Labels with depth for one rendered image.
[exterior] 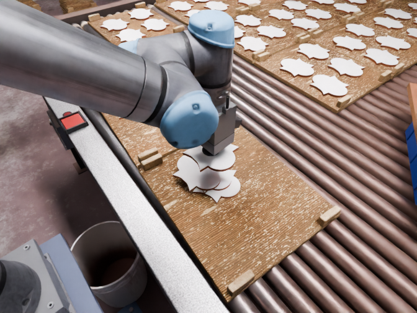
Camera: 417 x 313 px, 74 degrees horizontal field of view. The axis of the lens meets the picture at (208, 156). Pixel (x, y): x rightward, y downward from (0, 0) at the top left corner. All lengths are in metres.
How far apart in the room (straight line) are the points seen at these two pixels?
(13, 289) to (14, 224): 1.49
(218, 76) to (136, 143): 0.44
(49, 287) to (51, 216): 1.37
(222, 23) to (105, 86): 0.23
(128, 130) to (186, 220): 0.38
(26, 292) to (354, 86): 1.15
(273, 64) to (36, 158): 1.83
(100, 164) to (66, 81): 0.59
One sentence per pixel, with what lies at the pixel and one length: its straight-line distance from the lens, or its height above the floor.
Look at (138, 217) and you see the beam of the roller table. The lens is 0.73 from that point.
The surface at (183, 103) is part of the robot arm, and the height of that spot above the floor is 1.33.
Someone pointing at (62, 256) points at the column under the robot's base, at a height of 0.87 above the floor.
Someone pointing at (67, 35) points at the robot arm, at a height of 1.42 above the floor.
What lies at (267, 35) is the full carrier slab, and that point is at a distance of 1.46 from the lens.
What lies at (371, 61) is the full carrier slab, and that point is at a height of 0.94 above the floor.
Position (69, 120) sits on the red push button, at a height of 0.93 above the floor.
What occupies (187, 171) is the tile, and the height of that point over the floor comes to 0.96.
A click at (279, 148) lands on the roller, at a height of 0.91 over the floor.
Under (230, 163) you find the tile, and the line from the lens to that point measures 0.64.
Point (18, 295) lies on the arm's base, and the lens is 0.65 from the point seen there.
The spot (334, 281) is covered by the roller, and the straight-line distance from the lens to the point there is 0.70.
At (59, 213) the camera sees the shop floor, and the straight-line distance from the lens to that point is 2.01.
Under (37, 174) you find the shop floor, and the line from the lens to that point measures 2.30.
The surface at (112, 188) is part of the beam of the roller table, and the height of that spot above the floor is 0.92.
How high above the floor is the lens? 1.53
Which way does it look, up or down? 48 degrees down
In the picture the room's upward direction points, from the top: straight up
